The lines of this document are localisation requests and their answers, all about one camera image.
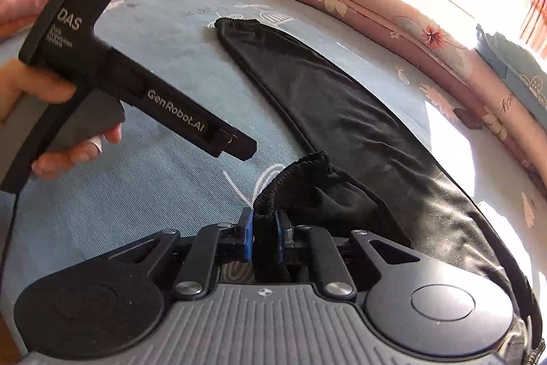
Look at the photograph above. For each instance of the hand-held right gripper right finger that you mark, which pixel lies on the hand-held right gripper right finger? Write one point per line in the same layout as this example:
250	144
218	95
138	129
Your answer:
282	236

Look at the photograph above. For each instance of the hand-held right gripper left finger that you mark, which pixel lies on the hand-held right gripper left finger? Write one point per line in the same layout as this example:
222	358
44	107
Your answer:
247	236

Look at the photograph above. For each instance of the person's left hand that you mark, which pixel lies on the person's left hand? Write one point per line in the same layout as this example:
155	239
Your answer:
25	82

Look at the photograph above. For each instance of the pink cloth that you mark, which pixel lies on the pink cloth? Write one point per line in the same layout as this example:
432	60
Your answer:
21	1

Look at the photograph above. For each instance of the bed with blue floral sheet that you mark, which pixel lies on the bed with blue floral sheet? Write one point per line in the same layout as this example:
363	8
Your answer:
171	48

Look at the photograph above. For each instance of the folded pink floral quilt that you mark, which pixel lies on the folded pink floral quilt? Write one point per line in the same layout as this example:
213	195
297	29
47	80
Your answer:
363	6

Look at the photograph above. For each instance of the blue-green pillow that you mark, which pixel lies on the blue-green pillow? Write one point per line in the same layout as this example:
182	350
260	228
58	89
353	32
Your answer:
517	70

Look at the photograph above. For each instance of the pink patterned curtain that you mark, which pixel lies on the pink patterned curtain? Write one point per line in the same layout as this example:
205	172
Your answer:
536	18

